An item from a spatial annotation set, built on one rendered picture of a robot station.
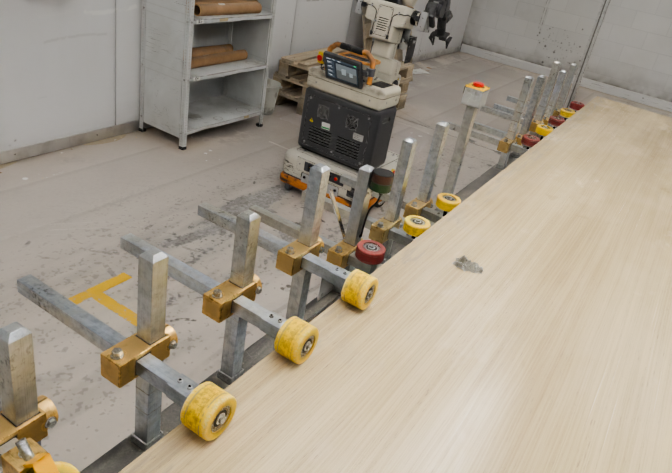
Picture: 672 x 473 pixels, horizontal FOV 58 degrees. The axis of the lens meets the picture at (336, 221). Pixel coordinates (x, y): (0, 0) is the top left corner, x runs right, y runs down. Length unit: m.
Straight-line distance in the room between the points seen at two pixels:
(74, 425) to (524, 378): 1.56
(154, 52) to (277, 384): 3.49
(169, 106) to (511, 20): 6.38
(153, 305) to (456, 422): 0.59
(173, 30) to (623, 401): 3.55
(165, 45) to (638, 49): 6.74
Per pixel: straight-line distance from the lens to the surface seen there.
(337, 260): 1.67
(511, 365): 1.40
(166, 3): 4.29
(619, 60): 9.43
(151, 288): 1.07
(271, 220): 1.81
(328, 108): 3.73
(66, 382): 2.51
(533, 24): 9.63
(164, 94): 4.43
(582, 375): 1.46
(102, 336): 1.18
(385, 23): 3.87
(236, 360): 1.43
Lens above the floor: 1.71
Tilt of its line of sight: 27 degrees down
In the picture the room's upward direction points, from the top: 11 degrees clockwise
